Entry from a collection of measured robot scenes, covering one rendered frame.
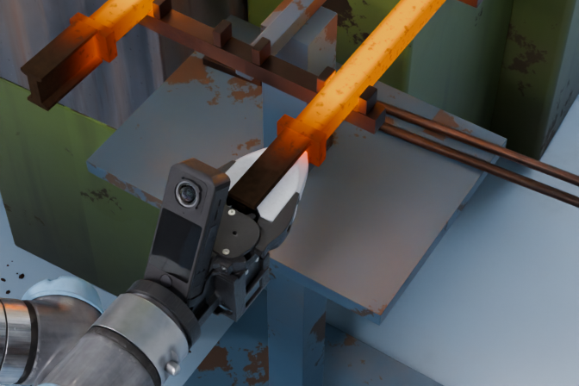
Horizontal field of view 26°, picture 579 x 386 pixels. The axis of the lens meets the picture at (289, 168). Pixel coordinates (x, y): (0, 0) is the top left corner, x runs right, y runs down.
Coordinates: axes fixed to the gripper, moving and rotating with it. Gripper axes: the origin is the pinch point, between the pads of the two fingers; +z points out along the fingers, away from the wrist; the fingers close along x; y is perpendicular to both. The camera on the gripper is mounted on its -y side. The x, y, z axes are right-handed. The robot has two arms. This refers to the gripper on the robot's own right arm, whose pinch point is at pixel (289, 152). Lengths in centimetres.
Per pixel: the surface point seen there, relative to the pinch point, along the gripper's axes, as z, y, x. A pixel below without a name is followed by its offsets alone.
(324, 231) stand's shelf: 11.6, 26.3, -2.9
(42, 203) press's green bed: 25, 78, -65
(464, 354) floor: 49, 96, 4
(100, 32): 1.8, -1.4, -23.0
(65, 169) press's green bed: 25, 65, -58
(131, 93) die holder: 26, 40, -43
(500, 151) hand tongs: 32.2, 25.2, 8.4
